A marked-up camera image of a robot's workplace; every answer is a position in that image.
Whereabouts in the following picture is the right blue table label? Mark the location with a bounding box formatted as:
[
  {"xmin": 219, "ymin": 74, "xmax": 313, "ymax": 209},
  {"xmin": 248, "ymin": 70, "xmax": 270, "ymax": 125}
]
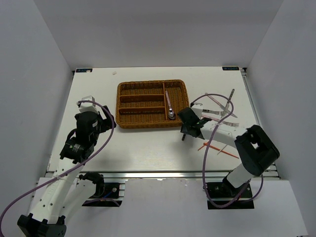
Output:
[{"xmin": 222, "ymin": 66, "xmax": 239, "ymax": 71}]

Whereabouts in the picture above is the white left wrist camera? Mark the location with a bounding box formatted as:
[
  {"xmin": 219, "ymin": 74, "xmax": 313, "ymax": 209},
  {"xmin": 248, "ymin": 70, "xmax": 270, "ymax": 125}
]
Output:
[{"xmin": 77, "ymin": 95, "xmax": 98, "ymax": 114}]

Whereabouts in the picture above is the dark handled knife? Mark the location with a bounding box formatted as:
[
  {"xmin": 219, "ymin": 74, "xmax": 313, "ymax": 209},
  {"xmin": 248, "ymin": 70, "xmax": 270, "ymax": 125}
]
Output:
[{"xmin": 221, "ymin": 89, "xmax": 235, "ymax": 118}]

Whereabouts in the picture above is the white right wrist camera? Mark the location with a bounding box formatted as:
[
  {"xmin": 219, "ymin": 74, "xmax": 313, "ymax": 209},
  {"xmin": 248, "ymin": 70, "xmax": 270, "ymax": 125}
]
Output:
[{"xmin": 191, "ymin": 103, "xmax": 203, "ymax": 118}]

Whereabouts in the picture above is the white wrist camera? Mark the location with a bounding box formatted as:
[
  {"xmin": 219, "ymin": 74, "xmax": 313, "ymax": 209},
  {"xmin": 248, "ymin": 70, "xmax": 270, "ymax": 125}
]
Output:
[
  {"xmin": 191, "ymin": 103, "xmax": 203, "ymax": 118},
  {"xmin": 77, "ymin": 95, "xmax": 98, "ymax": 114}
]

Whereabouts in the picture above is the pink handled fork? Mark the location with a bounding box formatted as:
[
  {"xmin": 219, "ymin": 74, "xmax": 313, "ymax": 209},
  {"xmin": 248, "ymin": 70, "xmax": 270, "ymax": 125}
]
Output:
[{"xmin": 201, "ymin": 115, "xmax": 239, "ymax": 127}]

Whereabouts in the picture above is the pink handled spoon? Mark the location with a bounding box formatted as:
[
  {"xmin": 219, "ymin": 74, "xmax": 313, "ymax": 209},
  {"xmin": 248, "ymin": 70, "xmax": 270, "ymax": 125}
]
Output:
[{"xmin": 165, "ymin": 90, "xmax": 176, "ymax": 120}]

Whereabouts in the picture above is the brown wicker cutlery basket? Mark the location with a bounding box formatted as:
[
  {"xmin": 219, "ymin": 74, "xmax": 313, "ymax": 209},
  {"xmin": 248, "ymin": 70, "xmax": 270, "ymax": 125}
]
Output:
[{"xmin": 116, "ymin": 79, "xmax": 189, "ymax": 129}]

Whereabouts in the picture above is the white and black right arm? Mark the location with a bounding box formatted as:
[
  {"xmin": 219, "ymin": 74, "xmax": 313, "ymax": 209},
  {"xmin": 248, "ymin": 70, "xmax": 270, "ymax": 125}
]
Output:
[{"xmin": 178, "ymin": 107, "xmax": 280, "ymax": 197}]

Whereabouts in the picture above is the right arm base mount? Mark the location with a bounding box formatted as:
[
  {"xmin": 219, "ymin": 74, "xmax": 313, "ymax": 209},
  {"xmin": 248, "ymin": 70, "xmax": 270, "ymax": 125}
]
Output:
[{"xmin": 206, "ymin": 182, "xmax": 255, "ymax": 210}]

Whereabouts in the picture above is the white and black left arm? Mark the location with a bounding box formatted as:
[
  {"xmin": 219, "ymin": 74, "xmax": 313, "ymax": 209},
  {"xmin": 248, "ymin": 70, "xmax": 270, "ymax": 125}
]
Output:
[{"xmin": 17, "ymin": 104, "xmax": 116, "ymax": 237}]

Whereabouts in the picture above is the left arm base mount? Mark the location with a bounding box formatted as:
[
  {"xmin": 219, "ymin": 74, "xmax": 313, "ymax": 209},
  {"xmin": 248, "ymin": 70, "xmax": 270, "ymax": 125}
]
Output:
[{"xmin": 79, "ymin": 172, "xmax": 122, "ymax": 207}]

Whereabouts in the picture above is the left blue table label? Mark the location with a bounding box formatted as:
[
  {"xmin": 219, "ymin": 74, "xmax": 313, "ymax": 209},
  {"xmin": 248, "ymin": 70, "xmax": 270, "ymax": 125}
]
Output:
[{"xmin": 75, "ymin": 68, "xmax": 93, "ymax": 73}]

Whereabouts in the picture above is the orange chopstick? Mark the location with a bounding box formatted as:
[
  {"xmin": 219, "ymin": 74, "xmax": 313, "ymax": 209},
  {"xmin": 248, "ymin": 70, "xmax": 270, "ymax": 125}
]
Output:
[
  {"xmin": 198, "ymin": 143, "xmax": 239, "ymax": 159},
  {"xmin": 198, "ymin": 143, "xmax": 209, "ymax": 151}
]

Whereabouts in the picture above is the dark handled fork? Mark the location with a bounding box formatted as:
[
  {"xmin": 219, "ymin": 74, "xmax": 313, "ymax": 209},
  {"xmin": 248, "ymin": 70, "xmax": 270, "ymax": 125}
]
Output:
[{"xmin": 202, "ymin": 109, "xmax": 227, "ymax": 117}]

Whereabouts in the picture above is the pink handled knife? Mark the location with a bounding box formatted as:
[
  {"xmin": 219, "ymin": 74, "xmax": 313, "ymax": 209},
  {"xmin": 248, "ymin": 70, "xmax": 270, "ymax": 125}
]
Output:
[{"xmin": 207, "ymin": 89, "xmax": 238, "ymax": 118}]

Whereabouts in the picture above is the blue table label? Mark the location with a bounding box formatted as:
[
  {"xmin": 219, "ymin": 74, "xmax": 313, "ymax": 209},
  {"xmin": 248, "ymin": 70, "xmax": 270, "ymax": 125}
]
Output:
[
  {"xmin": 222, "ymin": 66, "xmax": 239, "ymax": 71},
  {"xmin": 75, "ymin": 68, "xmax": 93, "ymax": 73}
]

